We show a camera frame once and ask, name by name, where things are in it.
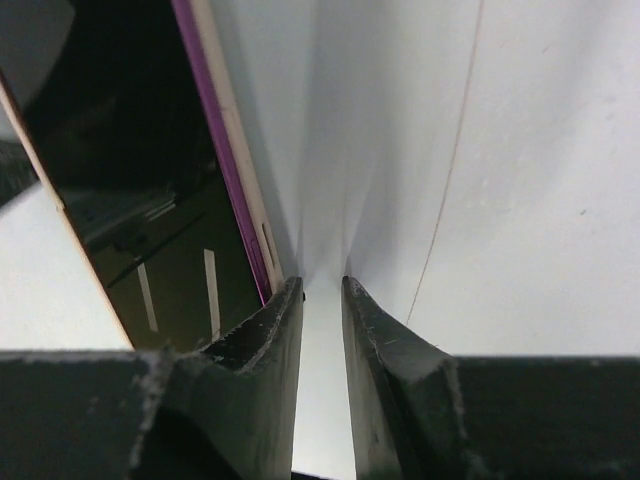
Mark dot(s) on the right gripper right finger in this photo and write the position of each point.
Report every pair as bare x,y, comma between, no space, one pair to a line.
420,413

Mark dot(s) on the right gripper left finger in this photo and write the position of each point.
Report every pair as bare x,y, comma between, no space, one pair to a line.
226,411

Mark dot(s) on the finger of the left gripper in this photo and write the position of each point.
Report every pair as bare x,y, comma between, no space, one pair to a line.
17,174

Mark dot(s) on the black phone pink edge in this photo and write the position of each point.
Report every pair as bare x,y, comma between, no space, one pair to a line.
135,165

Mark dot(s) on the beige phone case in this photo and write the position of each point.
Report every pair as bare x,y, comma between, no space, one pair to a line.
235,140

